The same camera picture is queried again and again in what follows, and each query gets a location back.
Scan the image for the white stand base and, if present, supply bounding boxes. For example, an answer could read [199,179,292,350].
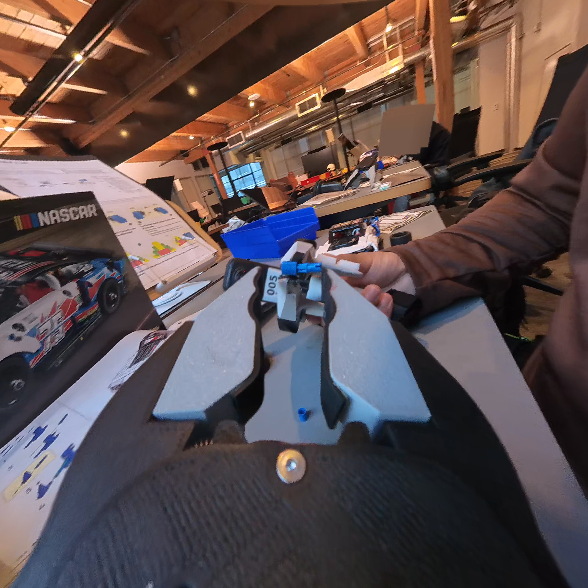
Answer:
[151,279,213,309]

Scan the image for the black panel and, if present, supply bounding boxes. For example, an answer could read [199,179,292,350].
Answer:
[535,46,588,135]

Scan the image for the black floor lamp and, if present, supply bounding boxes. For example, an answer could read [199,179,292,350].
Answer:
[321,89,348,154]
[206,141,240,199]

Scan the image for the black office chair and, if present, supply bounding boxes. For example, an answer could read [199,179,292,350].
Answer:
[452,117,559,208]
[432,106,483,198]

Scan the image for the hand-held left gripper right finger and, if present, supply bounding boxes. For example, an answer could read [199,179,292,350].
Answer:
[321,271,432,438]

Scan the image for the idle hand-held gripper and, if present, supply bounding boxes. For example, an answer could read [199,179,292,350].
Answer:
[345,151,380,190]

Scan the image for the wooden post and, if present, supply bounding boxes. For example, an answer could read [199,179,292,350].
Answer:
[427,0,456,131]

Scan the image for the open instruction booklet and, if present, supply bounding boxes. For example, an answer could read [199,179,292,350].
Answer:
[0,328,181,566]

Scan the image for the black monitor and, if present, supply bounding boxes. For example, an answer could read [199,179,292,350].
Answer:
[144,175,175,201]
[301,146,341,177]

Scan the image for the toy car model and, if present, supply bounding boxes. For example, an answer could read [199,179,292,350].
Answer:
[328,218,383,254]

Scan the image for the black car picture box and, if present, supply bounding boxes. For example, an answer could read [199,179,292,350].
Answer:
[0,192,164,447]

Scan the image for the blue storage bin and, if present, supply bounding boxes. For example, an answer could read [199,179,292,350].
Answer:
[220,206,320,259]

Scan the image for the tan table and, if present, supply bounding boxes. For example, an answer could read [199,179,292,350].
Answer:
[299,161,433,217]

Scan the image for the grey desk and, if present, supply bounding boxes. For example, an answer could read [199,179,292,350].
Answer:
[161,204,588,575]

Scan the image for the person's right hand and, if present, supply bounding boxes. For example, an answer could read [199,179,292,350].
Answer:
[321,249,417,319]

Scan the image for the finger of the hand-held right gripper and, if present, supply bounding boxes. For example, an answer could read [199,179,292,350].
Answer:
[280,240,319,267]
[277,275,323,334]

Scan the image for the printed instruction board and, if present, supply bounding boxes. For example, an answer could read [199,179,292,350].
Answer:
[0,157,220,291]

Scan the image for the person's black trousers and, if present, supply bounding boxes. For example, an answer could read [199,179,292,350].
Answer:
[504,282,531,366]

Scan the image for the person's right forearm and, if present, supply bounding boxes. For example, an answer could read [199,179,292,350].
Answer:
[393,138,579,319]

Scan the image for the sticker sheet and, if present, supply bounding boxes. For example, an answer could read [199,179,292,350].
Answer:
[377,210,435,233]

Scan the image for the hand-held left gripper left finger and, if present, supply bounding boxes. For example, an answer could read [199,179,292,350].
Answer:
[153,266,266,421]

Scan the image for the paned window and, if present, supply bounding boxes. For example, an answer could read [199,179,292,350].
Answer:
[216,161,265,194]

